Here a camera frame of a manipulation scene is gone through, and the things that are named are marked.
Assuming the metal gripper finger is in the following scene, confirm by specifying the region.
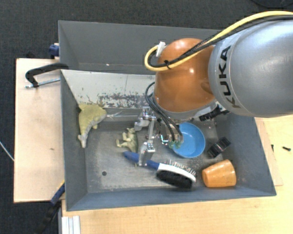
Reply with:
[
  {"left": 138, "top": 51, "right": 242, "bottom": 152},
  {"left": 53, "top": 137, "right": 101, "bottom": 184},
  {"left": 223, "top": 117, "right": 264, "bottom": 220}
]
[
  {"left": 134, "top": 106, "right": 157, "bottom": 131},
  {"left": 138, "top": 141, "right": 156, "bottom": 167}
]

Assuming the small green toy dinosaur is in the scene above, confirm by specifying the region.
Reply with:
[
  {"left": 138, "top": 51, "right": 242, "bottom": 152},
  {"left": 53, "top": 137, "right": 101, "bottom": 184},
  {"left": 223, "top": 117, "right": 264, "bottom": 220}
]
[{"left": 115, "top": 127, "right": 139, "bottom": 154}]

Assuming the blue bowl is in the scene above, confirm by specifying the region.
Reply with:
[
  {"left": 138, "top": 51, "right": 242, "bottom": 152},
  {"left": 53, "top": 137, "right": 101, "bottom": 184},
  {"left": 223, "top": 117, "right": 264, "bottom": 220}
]
[{"left": 171, "top": 122, "right": 207, "bottom": 158}]

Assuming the grey metal bin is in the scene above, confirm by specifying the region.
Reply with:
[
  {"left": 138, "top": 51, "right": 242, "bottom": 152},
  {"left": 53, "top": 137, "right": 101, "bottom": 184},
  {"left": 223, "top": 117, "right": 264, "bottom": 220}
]
[{"left": 58, "top": 20, "right": 277, "bottom": 212}]

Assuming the blue and white brush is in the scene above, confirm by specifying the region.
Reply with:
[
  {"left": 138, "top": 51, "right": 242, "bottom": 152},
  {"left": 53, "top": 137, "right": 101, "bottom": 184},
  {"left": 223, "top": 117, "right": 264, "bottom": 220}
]
[{"left": 123, "top": 151, "right": 197, "bottom": 190}]

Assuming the black ribbed plastic part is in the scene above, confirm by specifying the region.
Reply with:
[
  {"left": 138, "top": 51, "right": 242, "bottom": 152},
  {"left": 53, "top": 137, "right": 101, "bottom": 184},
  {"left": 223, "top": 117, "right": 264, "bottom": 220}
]
[{"left": 207, "top": 136, "right": 231, "bottom": 159}]

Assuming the large green plush dinosaur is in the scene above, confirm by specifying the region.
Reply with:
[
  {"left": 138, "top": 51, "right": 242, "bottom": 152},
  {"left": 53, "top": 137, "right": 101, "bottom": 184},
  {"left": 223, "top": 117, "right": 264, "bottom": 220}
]
[{"left": 77, "top": 103, "right": 107, "bottom": 149}]

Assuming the orange cup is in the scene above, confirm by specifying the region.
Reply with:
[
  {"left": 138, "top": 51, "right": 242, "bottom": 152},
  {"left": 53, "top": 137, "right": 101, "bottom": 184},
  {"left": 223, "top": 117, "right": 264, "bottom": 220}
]
[{"left": 201, "top": 159, "right": 237, "bottom": 188}]

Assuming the pale wood board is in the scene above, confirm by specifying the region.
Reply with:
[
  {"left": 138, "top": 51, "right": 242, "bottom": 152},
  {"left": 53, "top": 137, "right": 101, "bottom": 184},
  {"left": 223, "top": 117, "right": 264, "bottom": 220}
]
[{"left": 13, "top": 58, "right": 65, "bottom": 203}]

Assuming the black cylinder on white bracket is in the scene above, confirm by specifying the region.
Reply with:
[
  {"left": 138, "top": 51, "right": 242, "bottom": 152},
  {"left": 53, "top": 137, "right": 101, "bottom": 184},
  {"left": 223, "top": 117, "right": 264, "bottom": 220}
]
[{"left": 198, "top": 105, "right": 230, "bottom": 122}]

